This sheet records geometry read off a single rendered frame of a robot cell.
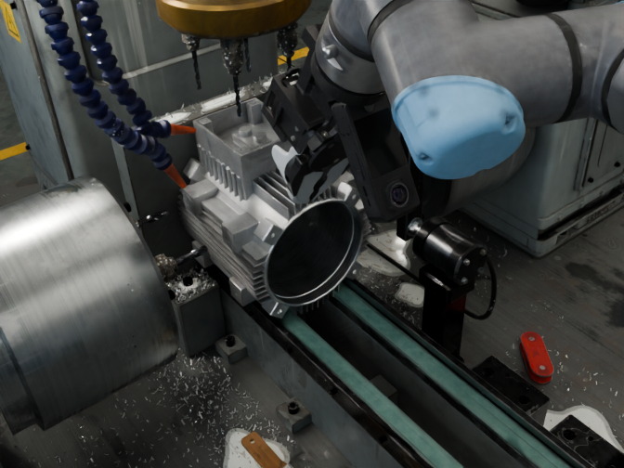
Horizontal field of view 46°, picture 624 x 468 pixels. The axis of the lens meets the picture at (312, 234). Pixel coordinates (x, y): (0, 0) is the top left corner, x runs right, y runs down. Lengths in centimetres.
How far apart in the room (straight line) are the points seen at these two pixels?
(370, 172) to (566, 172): 66
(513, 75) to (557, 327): 74
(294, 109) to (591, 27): 27
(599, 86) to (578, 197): 81
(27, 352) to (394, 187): 39
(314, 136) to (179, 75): 48
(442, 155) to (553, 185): 77
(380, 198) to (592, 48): 22
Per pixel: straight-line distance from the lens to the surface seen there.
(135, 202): 100
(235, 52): 84
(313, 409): 100
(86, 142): 108
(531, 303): 122
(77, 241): 79
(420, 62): 48
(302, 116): 66
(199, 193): 96
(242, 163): 90
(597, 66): 52
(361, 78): 59
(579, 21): 53
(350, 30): 56
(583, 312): 122
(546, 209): 125
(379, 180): 63
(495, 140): 47
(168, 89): 110
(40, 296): 77
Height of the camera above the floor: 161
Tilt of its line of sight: 38 degrees down
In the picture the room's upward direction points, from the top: 3 degrees counter-clockwise
